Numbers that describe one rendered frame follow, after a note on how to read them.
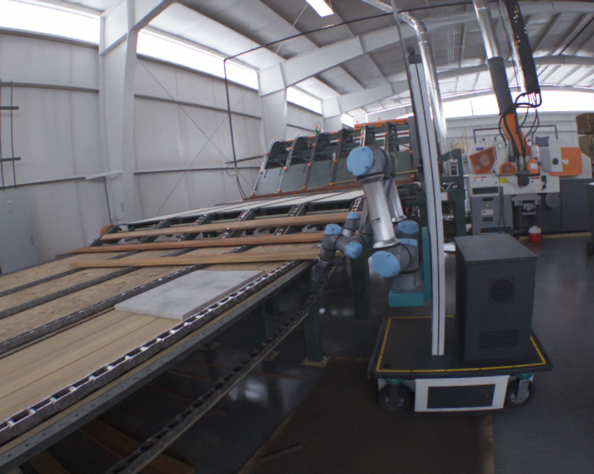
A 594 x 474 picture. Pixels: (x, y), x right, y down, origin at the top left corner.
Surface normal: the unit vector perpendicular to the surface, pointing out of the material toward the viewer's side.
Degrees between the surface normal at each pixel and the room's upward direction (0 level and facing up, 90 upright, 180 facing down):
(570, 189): 90
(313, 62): 90
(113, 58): 90
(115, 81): 90
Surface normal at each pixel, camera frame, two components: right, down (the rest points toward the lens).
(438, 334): -0.34, 0.18
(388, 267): -0.66, 0.33
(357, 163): -0.72, 0.07
